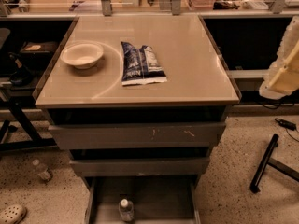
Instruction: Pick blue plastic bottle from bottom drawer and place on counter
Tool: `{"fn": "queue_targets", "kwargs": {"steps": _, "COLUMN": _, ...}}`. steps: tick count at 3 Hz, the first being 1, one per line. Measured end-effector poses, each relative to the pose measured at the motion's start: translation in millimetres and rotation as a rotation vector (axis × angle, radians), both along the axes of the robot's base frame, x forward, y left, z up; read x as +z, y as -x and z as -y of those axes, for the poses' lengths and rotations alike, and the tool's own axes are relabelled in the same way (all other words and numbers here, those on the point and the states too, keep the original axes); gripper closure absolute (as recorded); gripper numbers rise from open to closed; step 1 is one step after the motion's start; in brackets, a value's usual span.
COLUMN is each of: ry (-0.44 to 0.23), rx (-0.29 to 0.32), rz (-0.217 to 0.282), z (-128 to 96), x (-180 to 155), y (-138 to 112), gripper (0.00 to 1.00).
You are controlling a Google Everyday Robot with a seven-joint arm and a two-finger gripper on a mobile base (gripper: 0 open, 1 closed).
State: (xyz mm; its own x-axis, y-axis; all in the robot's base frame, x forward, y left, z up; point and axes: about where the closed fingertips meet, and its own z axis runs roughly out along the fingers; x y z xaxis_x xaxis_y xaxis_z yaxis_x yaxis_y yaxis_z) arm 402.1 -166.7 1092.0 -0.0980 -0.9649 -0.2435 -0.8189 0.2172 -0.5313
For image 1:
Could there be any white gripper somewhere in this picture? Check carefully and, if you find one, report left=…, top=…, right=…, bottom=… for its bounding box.
left=259, top=16, right=299, bottom=100

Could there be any top grey drawer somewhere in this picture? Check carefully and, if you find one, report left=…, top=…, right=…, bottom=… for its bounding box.
left=49, top=122, right=226, bottom=149

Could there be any middle grey drawer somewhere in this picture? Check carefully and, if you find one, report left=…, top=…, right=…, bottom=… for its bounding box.
left=70, top=158, right=210, bottom=177

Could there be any bottom open grey drawer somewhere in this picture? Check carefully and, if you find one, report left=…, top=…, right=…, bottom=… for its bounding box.
left=84, top=175, right=201, bottom=224

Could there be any clear bottle on floor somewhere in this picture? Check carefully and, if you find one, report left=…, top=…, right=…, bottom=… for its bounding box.
left=32, top=159, right=53, bottom=182

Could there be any black power adapter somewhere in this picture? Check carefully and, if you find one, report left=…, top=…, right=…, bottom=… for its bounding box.
left=275, top=118, right=296, bottom=131

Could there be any black chair leg base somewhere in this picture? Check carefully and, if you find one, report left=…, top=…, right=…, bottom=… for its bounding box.
left=249, top=134, right=299, bottom=193

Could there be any blue snack bag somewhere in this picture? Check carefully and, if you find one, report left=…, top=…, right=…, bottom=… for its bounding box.
left=121, top=42, right=167, bottom=86

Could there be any white ceramic bowl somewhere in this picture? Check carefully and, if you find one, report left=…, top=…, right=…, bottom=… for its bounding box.
left=60, top=42, right=104, bottom=69

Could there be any dark box on shelf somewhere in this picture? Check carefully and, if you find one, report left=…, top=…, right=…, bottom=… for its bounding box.
left=19, top=41, right=58, bottom=61

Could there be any white clog shoe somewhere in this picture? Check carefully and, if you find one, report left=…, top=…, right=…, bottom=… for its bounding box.
left=0, top=204, right=27, bottom=224

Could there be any black stand frame left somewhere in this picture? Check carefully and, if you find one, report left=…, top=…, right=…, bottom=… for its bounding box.
left=0, top=92, right=56, bottom=152

